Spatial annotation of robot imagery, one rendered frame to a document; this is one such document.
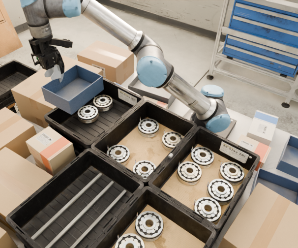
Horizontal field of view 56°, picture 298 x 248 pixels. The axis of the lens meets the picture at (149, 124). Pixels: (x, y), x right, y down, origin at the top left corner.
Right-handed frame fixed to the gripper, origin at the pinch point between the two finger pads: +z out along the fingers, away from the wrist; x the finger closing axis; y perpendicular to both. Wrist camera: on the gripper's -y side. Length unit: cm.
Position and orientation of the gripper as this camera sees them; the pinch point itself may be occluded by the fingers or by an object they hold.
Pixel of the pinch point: (60, 78)
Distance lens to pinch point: 125.8
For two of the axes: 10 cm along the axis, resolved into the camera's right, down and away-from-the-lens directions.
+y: -5.7, 5.7, -6.0
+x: 8.2, 3.5, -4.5
